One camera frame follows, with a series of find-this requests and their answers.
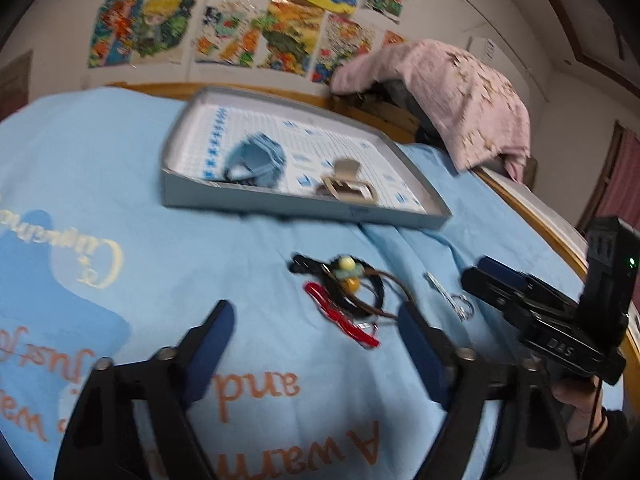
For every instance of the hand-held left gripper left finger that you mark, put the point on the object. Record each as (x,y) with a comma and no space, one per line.
(212,350)

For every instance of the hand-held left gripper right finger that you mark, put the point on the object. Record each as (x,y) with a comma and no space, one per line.
(420,355)

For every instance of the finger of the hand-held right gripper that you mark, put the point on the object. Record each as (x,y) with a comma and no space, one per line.
(505,269)
(492,292)

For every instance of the grey cardboard tray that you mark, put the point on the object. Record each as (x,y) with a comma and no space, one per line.
(320,160)

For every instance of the person's right forearm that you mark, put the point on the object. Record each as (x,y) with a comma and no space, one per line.
(616,432)

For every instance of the person's right hand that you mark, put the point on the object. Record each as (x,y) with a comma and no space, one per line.
(577,410)

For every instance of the dark red curtain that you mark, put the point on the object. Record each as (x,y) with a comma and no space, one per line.
(625,180)

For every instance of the light blue printed blanket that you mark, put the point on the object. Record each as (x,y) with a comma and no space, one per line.
(150,260)

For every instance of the grey cloth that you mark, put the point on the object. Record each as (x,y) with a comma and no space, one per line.
(425,120)

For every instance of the beige belt buckle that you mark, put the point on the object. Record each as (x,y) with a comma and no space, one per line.
(345,187)

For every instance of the pink patterned cloth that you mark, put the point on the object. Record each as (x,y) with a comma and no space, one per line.
(450,85)

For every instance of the light blue wrist watch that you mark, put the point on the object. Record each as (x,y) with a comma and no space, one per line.
(257,157)

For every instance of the brown door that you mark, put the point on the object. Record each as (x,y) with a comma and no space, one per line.
(15,85)

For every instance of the wooden bed frame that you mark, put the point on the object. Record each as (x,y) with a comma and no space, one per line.
(550,230)

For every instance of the small white wall paper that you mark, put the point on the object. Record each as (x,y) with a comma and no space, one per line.
(489,49)

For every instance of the row of colourful wall posters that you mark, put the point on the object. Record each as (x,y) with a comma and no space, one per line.
(250,20)

